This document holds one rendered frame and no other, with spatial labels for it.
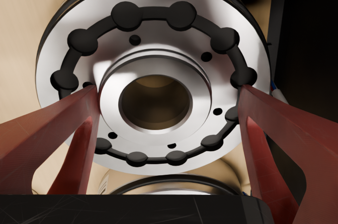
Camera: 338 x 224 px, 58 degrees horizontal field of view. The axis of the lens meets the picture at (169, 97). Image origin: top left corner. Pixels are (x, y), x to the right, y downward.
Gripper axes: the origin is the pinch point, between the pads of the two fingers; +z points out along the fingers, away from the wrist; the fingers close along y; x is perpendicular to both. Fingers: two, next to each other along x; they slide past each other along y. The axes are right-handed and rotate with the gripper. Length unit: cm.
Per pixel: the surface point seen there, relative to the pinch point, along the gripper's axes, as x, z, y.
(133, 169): 4.6, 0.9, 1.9
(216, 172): 7.0, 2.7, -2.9
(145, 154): 3.9, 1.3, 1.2
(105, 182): 8.4, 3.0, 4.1
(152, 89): 1.7, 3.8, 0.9
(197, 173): 6.5, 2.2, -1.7
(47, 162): 7.3, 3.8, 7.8
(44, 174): 8.4, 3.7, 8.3
